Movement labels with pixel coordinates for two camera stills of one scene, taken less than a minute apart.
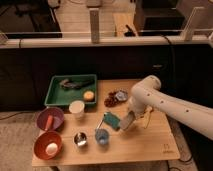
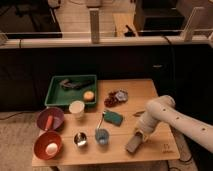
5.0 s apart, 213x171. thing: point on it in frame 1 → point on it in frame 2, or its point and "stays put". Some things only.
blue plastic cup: [101, 135] stays put
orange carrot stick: [49, 122] stays put
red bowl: [45, 138] stays put
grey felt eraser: [125, 123] → [133, 143]
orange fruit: [88, 95] stays put
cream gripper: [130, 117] → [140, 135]
